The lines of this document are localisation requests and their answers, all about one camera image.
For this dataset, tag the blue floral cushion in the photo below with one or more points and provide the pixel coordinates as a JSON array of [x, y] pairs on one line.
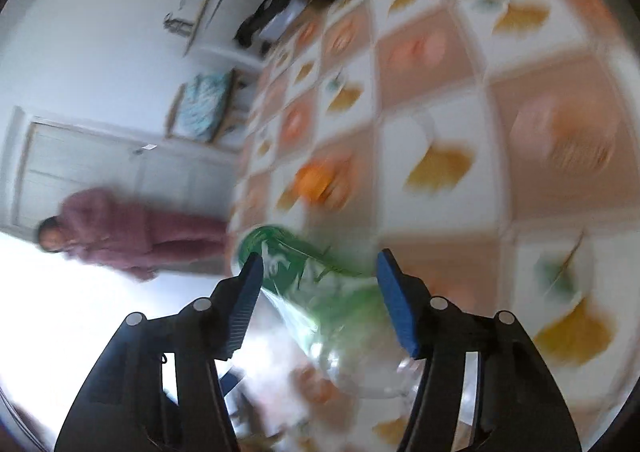
[[205, 105]]

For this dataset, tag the table with patterned cloth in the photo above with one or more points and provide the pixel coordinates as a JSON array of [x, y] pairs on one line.
[[450, 107]]

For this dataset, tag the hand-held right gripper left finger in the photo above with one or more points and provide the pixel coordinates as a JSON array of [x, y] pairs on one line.
[[245, 302]]

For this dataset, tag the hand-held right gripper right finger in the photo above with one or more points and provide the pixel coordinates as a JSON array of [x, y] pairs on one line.
[[400, 302]]

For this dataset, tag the green label plastic bottle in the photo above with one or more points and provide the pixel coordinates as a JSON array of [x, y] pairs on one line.
[[320, 302]]

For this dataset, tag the orange fruit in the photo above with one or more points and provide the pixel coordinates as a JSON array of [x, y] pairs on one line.
[[312, 182]]

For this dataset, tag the steel thermos bottle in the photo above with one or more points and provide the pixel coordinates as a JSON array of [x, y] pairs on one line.
[[177, 24]]

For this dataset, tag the wooden chair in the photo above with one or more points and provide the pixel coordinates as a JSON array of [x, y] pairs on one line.
[[175, 107]]

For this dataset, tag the white door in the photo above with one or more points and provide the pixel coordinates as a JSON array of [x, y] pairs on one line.
[[85, 157]]

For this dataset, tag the black bag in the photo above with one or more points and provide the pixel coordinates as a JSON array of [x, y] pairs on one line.
[[260, 17]]

